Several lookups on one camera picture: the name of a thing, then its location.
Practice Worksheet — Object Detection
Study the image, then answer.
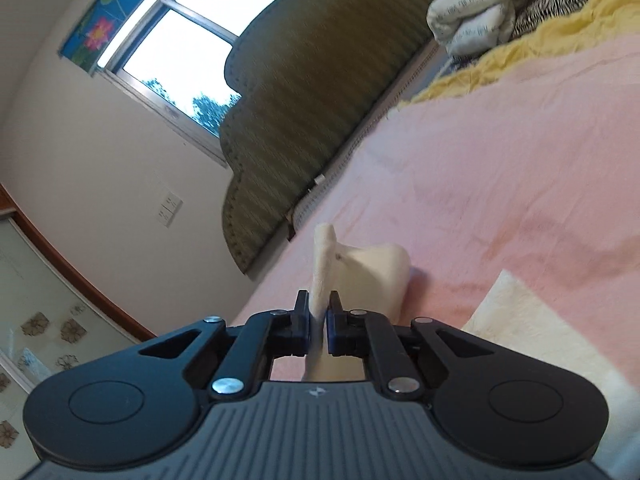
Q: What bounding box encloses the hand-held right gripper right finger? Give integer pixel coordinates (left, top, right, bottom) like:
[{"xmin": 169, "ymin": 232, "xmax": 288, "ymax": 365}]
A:
[{"xmin": 324, "ymin": 289, "xmax": 498, "ymax": 403}]

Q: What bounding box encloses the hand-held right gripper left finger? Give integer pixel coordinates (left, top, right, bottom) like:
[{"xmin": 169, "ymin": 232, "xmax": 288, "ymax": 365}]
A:
[{"xmin": 136, "ymin": 289, "xmax": 313, "ymax": 403}]

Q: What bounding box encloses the cream blanket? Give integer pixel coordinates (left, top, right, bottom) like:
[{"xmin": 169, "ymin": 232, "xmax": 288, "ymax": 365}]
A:
[{"xmin": 302, "ymin": 222, "xmax": 640, "ymax": 426}]

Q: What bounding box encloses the brown wooden wardrobe trim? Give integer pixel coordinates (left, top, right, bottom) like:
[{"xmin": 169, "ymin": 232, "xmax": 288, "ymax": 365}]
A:
[{"xmin": 0, "ymin": 184, "xmax": 158, "ymax": 342}]

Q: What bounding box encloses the pink bed sheet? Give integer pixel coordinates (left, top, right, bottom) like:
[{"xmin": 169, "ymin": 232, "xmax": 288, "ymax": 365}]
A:
[{"xmin": 235, "ymin": 40, "xmax": 640, "ymax": 401}]

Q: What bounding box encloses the olive upholstered headboard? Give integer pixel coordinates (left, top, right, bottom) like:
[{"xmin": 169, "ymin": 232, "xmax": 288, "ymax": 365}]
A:
[{"xmin": 218, "ymin": 0, "xmax": 453, "ymax": 275}]

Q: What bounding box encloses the white floral wardrobe door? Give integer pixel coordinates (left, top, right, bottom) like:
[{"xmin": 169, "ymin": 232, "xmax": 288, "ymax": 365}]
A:
[{"xmin": 0, "ymin": 210, "xmax": 143, "ymax": 441}]

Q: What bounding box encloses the window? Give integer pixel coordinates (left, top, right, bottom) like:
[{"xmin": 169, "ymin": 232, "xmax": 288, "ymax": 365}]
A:
[{"xmin": 95, "ymin": 0, "xmax": 312, "ymax": 167}]

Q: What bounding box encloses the white printed quilt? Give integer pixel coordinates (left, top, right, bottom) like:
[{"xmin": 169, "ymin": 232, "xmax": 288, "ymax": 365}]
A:
[{"xmin": 427, "ymin": 0, "xmax": 553, "ymax": 56}]

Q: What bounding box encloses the floral window curtain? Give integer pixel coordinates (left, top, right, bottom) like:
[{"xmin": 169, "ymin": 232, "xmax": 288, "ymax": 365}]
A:
[{"xmin": 59, "ymin": 0, "xmax": 183, "ymax": 73}]

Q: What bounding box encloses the yellow blanket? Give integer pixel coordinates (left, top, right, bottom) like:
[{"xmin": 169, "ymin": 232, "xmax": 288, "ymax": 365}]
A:
[{"xmin": 397, "ymin": 0, "xmax": 640, "ymax": 111}]

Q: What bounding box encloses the zebra print cloth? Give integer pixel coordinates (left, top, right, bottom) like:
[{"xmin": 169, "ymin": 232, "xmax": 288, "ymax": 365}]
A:
[{"xmin": 512, "ymin": 0, "xmax": 632, "ymax": 36}]

